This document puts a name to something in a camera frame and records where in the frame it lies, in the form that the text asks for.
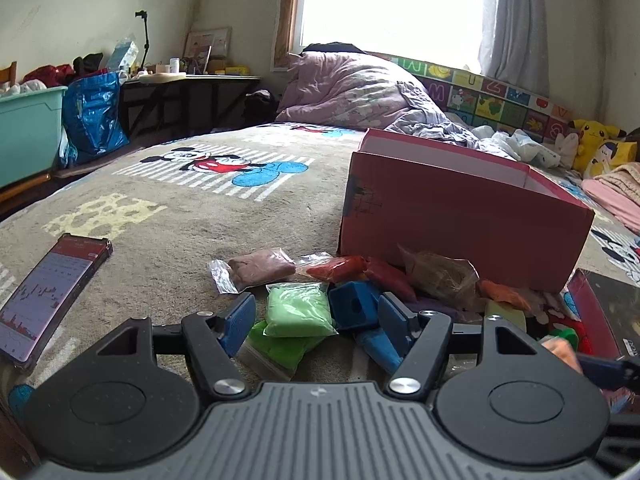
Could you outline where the blue plastic mould block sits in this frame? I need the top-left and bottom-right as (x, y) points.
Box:
(329, 281), (381, 330)

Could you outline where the large orange sand bag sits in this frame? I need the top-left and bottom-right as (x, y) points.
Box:
(540, 336), (582, 374)

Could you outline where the green triangular plastic mould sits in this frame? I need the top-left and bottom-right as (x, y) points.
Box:
(549, 326), (579, 351)

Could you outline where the dark printed box lid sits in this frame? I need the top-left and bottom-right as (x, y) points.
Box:
(567, 269), (640, 360)

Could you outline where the blue sand bag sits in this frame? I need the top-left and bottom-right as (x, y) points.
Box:
(356, 328), (402, 375)

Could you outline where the pink-brown sand bag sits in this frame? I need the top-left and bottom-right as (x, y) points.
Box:
(207, 248), (296, 295)

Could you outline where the dark red sand bag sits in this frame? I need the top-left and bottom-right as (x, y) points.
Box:
(364, 258), (416, 302)

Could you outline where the upper green sand bag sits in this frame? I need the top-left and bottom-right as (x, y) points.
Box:
(262, 283), (337, 338)

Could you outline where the green sand bag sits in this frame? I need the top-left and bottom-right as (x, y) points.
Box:
(235, 320), (326, 382)
(262, 283), (337, 338)

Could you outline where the lower green sand bag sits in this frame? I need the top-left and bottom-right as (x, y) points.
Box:
(235, 320), (326, 382)

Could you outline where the purple sand bag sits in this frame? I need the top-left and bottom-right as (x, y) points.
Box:
(406, 298), (482, 324)

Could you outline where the brown sand bag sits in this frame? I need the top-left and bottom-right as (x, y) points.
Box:
(398, 245), (484, 312)

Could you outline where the bright red sand bag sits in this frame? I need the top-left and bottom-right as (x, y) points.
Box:
(306, 256), (367, 284)

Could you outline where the pale yellow-green sand bag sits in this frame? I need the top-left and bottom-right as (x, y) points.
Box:
(485, 300), (526, 332)

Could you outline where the small orange sand bag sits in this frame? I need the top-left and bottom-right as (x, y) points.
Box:
(477, 280), (530, 311)

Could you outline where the Mickey Mouse bed blanket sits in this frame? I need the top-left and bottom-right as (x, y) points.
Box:
(1, 124), (639, 391)

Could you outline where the pink cardboard shoe box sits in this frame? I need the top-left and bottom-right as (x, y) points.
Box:
(338, 130), (594, 292)

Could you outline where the pink folded blanket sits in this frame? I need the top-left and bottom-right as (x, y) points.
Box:
(582, 162), (640, 234)

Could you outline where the smartphone in dark case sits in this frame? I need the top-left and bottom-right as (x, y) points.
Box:
(1, 233), (113, 370)

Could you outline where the white crumpled cloth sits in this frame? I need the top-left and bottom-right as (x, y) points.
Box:
(471, 126), (561, 168)

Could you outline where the yellow Pikachu plush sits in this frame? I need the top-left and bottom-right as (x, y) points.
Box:
(568, 119), (638, 180)

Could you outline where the dark desk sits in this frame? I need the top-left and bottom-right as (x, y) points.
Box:
(118, 74), (260, 140)

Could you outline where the lilac quilt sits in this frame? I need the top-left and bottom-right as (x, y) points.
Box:
(276, 51), (477, 146)

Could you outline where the colourful alphabet foam mat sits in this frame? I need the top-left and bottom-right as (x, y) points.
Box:
(380, 53), (572, 142)

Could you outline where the blue plastic shopping bag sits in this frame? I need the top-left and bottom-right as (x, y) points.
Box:
(62, 72), (129, 167)

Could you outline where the framed picture on desk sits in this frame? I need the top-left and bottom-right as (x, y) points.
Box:
(183, 27), (231, 74)

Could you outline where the teal plastic storage bin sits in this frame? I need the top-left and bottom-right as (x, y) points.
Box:
(0, 87), (67, 188)

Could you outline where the grey curtain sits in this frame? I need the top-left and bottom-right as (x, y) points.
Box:
(478, 0), (549, 96)

